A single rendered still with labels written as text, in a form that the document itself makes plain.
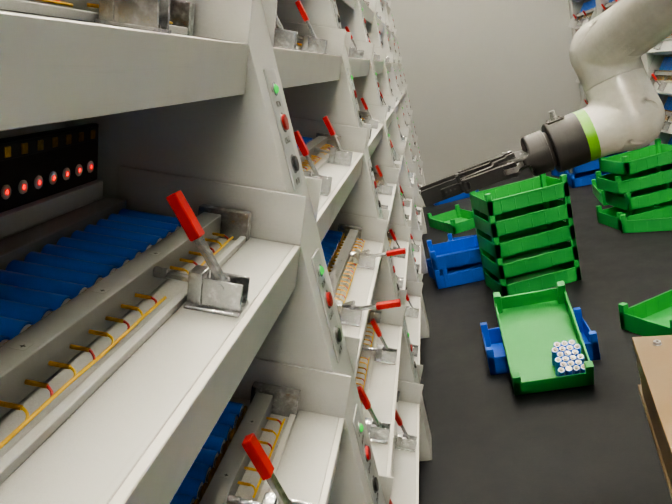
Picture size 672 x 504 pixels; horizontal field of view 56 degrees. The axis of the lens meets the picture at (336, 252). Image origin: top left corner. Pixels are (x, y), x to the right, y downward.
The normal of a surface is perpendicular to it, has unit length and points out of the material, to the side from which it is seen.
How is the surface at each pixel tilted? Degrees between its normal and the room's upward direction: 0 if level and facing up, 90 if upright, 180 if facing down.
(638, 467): 0
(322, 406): 90
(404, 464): 21
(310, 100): 90
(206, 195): 90
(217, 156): 90
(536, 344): 28
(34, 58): 111
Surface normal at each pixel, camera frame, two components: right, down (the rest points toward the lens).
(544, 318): -0.26, -0.70
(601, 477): -0.23, -0.94
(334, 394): -0.13, 0.28
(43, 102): 0.98, 0.17
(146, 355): 0.14, -0.94
